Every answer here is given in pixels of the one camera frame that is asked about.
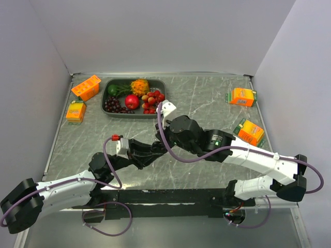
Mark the dark grey fruit tray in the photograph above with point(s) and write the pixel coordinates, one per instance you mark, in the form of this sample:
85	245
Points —
120	100

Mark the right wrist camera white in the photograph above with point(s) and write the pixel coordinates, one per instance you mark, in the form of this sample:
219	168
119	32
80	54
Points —
166	112

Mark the green lime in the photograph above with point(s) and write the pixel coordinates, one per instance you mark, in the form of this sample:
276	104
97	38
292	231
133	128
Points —
112	90

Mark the orange box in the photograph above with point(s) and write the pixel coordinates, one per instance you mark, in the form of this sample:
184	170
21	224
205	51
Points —
250	133
242	97

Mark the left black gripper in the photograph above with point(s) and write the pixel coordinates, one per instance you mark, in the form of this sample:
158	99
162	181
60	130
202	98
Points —
137	147

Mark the orange sponge pack left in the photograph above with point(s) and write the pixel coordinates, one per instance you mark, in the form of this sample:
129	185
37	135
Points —
76	112

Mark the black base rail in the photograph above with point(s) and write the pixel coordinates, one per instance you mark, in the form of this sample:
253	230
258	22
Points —
164	203

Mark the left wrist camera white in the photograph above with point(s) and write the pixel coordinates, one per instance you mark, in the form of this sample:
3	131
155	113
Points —
122	145

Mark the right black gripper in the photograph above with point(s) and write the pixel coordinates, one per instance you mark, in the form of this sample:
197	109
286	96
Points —
165	132

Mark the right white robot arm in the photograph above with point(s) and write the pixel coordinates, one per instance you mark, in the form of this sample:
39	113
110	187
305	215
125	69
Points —
280	176

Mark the orange spiky fruit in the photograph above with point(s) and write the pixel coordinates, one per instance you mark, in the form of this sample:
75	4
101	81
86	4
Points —
140	87

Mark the orange box front right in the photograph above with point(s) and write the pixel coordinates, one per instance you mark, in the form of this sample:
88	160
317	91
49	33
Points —
250	133

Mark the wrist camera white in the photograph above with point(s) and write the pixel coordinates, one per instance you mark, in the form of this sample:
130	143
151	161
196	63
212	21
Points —
166	112
122	145

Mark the orange carton back left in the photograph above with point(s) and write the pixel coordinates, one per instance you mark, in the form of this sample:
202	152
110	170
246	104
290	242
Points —
87	89

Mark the red apple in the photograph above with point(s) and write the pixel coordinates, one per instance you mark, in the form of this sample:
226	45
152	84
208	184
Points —
132	102

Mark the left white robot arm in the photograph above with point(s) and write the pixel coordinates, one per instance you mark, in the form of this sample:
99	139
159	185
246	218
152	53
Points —
31	200

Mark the orange box back right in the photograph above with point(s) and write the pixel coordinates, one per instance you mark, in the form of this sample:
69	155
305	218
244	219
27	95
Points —
242	97

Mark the red lychee cluster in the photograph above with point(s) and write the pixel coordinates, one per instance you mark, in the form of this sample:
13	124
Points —
151	101

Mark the dark purple grape bunch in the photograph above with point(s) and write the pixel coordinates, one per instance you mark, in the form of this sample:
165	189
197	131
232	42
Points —
112	105

